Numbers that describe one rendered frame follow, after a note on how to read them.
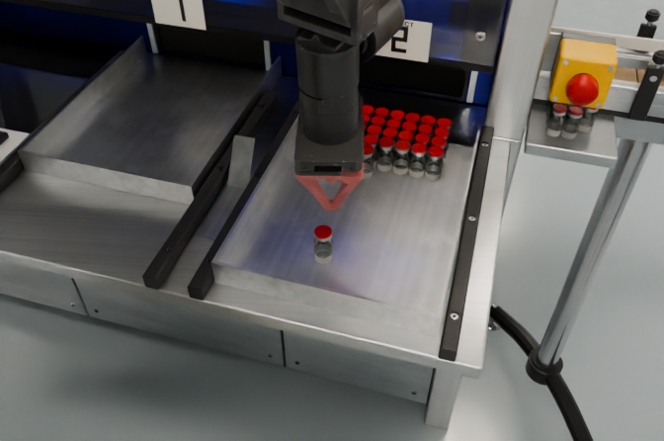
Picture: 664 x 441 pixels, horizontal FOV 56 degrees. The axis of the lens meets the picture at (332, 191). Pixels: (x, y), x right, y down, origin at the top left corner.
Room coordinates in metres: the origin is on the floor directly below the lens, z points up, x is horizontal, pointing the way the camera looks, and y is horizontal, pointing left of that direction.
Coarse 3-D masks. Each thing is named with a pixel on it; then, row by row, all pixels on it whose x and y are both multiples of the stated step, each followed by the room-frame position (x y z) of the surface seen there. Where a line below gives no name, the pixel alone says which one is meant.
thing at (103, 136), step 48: (144, 48) 0.99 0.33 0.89; (96, 96) 0.84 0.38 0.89; (144, 96) 0.85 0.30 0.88; (192, 96) 0.85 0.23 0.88; (240, 96) 0.85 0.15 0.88; (48, 144) 0.72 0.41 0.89; (96, 144) 0.72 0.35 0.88; (144, 144) 0.72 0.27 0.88; (192, 144) 0.72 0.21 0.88; (144, 192) 0.62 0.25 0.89; (192, 192) 0.59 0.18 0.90
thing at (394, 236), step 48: (288, 144) 0.70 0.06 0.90; (288, 192) 0.62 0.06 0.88; (336, 192) 0.62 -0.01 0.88; (384, 192) 0.62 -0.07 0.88; (432, 192) 0.62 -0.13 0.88; (240, 240) 0.53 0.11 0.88; (288, 240) 0.53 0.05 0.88; (336, 240) 0.53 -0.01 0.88; (384, 240) 0.53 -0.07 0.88; (432, 240) 0.53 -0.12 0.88; (240, 288) 0.46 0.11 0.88; (288, 288) 0.44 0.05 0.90; (336, 288) 0.46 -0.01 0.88; (384, 288) 0.46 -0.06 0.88; (432, 288) 0.46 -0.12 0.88
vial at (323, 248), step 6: (318, 240) 0.49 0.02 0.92; (324, 240) 0.49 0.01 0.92; (330, 240) 0.50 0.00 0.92; (318, 246) 0.49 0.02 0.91; (324, 246) 0.49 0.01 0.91; (330, 246) 0.50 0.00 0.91; (318, 252) 0.49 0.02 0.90; (324, 252) 0.49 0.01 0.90; (330, 252) 0.50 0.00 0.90; (318, 258) 0.49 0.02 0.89; (324, 258) 0.49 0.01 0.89; (330, 258) 0.50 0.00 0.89
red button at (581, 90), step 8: (576, 80) 0.69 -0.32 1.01; (584, 80) 0.69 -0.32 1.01; (592, 80) 0.69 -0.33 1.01; (568, 88) 0.69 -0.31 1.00; (576, 88) 0.69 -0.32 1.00; (584, 88) 0.68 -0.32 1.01; (592, 88) 0.68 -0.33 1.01; (568, 96) 0.69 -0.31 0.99; (576, 96) 0.68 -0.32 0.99; (584, 96) 0.68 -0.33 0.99; (592, 96) 0.68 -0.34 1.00; (576, 104) 0.69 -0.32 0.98; (584, 104) 0.68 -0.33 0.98
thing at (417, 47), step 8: (408, 24) 0.78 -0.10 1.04; (416, 24) 0.78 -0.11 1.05; (424, 24) 0.78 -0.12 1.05; (400, 32) 0.78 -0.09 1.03; (408, 32) 0.78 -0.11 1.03; (416, 32) 0.78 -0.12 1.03; (424, 32) 0.78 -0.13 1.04; (408, 40) 0.78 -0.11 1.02; (416, 40) 0.78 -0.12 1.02; (424, 40) 0.77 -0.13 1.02; (384, 48) 0.79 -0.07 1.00; (408, 48) 0.78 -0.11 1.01; (416, 48) 0.78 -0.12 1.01; (424, 48) 0.77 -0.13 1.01; (392, 56) 0.79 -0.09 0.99; (400, 56) 0.78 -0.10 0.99; (408, 56) 0.78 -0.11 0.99; (416, 56) 0.78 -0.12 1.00; (424, 56) 0.77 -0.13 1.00
